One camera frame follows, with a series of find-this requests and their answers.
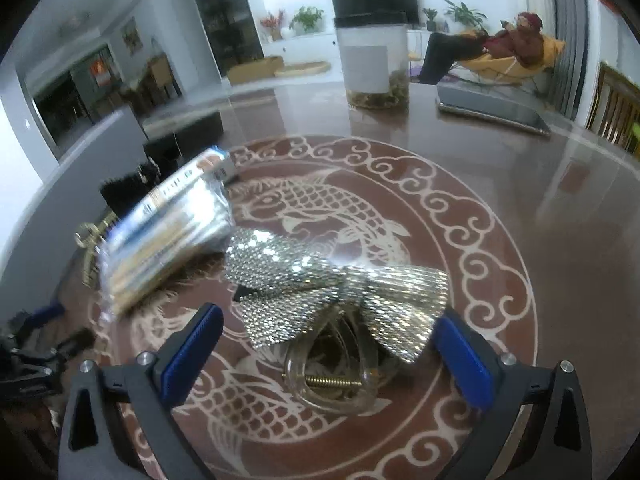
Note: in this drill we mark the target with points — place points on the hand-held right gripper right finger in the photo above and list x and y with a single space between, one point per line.
462 360

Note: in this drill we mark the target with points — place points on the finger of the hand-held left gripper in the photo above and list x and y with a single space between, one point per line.
45 315
72 342

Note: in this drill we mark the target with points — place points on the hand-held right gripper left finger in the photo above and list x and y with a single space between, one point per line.
192 355

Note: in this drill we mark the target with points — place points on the clear plastic packet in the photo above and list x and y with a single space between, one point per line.
165 230

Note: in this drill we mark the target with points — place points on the silver sequin bow hair clip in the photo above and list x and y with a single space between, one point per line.
300 270

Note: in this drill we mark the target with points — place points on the black fluffy hair clip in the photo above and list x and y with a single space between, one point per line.
125 192

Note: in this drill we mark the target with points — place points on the brown patterned glass desktop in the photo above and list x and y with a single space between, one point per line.
475 210

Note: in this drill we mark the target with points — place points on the gold metal ornament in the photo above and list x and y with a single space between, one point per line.
92 237

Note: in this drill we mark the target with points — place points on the dining table with chairs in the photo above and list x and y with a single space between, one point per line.
155 80

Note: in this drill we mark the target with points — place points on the brown cardboard box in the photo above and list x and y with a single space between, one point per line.
255 70

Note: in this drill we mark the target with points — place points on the wooden slatted chair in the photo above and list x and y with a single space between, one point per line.
615 105

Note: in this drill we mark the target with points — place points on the beige round pet bed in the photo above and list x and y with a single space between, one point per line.
305 67

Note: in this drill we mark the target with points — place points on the clear jar with black lid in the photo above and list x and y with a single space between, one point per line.
372 60

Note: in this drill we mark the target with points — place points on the yellow lounge chair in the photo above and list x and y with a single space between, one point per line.
547 52

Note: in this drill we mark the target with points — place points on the white television cabinet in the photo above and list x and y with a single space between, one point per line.
305 45

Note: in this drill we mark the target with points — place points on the dark glass display cabinet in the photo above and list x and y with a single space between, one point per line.
225 15

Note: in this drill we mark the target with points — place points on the vase with red flowers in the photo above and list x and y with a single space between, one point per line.
272 22

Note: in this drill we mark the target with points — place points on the grey curtain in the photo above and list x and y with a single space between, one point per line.
572 35

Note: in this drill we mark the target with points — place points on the small dark potted plant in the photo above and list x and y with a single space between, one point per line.
430 17

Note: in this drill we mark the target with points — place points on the leafy potted plant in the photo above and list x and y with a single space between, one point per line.
465 12

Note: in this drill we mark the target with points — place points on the bushy green potted plant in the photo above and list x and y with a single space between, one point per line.
306 19

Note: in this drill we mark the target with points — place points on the black flat television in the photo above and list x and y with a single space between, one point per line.
375 2

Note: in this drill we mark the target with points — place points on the red wall calendar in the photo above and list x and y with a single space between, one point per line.
99 72

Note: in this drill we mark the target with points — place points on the framed wall picture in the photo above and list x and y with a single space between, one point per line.
132 35

